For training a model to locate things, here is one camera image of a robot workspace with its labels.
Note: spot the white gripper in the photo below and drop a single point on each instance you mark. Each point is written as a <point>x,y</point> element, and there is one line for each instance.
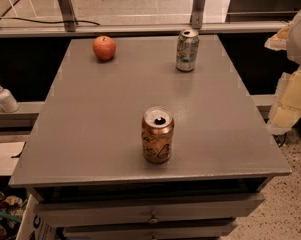
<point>300,39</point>

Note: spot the green white 7up can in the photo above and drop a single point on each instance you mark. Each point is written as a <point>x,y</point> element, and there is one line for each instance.
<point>187,48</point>

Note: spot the orange soda can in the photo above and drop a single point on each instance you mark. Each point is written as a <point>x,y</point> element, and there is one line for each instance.
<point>157,133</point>

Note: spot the grey upper drawer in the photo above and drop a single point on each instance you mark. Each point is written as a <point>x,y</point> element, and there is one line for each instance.
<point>151,210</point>

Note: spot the grey drawer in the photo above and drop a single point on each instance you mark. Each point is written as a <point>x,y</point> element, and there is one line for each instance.
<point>151,210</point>
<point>158,231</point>

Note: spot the grey lower drawer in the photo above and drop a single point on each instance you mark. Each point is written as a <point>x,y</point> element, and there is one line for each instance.
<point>158,231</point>

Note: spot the red apple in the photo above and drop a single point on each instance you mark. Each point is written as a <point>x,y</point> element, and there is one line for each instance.
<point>104,47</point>

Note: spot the white pump bottle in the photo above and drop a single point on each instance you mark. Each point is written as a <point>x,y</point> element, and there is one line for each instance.
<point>7,101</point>

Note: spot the white cardboard box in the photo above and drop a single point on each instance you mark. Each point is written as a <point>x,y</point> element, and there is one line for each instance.
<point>33,227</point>

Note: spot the right metal rail post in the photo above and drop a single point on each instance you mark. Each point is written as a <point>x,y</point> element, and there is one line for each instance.
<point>196,18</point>

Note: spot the metal rail post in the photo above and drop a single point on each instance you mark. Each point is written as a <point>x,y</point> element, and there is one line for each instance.
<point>68,15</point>
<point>196,18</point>

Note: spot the left metal rail post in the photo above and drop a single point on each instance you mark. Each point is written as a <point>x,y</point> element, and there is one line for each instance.
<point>68,15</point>

